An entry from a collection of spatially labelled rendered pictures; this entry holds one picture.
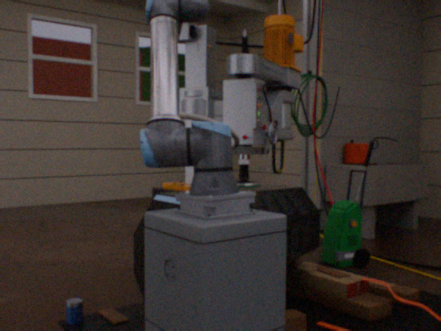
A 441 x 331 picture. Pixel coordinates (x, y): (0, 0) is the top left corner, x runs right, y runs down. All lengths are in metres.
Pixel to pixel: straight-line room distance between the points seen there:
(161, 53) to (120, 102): 7.50
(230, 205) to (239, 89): 1.41
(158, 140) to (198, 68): 2.13
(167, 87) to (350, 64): 4.71
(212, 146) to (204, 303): 0.55
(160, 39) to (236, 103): 1.16
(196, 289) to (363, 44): 5.39
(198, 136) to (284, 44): 2.05
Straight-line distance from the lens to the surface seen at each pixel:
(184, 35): 3.80
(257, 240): 1.68
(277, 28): 3.66
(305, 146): 5.54
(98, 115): 9.15
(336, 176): 5.78
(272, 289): 1.78
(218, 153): 1.70
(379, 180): 5.69
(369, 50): 6.71
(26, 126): 8.71
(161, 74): 1.84
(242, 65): 2.96
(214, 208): 1.64
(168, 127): 1.73
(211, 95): 3.73
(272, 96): 3.41
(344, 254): 4.37
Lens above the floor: 1.12
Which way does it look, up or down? 3 degrees down
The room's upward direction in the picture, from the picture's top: straight up
